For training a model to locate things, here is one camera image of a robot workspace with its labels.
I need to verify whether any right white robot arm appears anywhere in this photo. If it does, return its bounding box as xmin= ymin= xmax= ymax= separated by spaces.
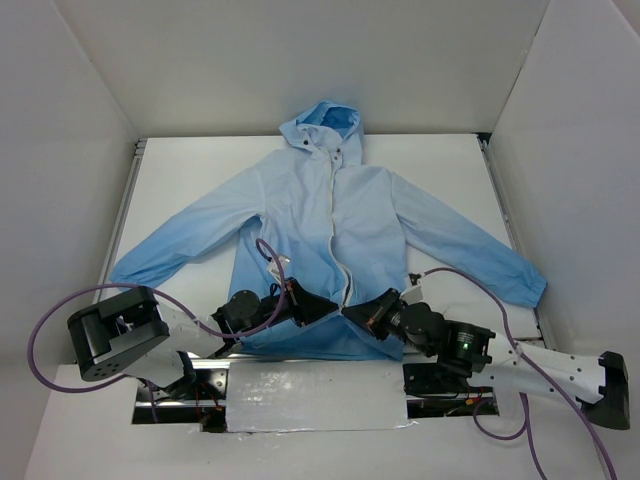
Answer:
xmin=343 ymin=289 xmax=631 ymax=430

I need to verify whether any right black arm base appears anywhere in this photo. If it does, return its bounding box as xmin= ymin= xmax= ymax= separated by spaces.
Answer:
xmin=402 ymin=360 xmax=498 ymax=420

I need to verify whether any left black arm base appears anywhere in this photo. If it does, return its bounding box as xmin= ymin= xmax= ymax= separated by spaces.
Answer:
xmin=131 ymin=357 xmax=229 ymax=433

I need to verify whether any silver foil-covered panel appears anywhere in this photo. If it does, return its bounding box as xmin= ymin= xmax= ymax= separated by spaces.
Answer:
xmin=226 ymin=360 xmax=411 ymax=433

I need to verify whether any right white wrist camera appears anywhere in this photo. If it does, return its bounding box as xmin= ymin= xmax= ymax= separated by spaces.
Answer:
xmin=400 ymin=273 xmax=423 ymax=305

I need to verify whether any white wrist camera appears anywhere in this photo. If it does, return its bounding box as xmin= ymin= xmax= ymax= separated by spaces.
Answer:
xmin=267 ymin=254 xmax=290 ymax=281
xmin=400 ymin=273 xmax=423 ymax=305

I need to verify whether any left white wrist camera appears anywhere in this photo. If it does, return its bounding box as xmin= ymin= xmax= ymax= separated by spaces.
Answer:
xmin=267 ymin=254 xmax=290 ymax=281

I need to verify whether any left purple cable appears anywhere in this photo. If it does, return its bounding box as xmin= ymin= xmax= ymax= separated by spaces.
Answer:
xmin=27 ymin=238 xmax=286 ymax=424

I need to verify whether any front aluminium table rail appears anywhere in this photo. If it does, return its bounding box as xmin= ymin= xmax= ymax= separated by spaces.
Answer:
xmin=189 ymin=350 xmax=438 ymax=364

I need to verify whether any aluminium table rail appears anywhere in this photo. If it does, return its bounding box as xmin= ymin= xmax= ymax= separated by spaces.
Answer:
xmin=189 ymin=350 xmax=438 ymax=364
xmin=475 ymin=132 xmax=557 ymax=350
xmin=98 ymin=138 xmax=147 ymax=284

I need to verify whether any right aluminium table rail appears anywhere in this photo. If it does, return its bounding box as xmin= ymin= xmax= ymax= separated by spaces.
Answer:
xmin=475 ymin=132 xmax=557 ymax=350

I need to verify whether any left aluminium table rail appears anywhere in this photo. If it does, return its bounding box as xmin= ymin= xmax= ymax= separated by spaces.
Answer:
xmin=98 ymin=138 xmax=147 ymax=284

